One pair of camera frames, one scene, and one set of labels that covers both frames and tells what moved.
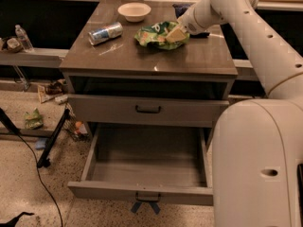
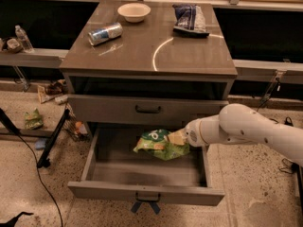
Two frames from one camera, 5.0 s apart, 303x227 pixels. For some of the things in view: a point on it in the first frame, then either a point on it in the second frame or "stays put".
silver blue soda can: (104, 33) stays put
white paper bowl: (133, 11) stays put
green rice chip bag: (155, 36) -> (157, 142)
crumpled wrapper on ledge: (13, 45) stays put
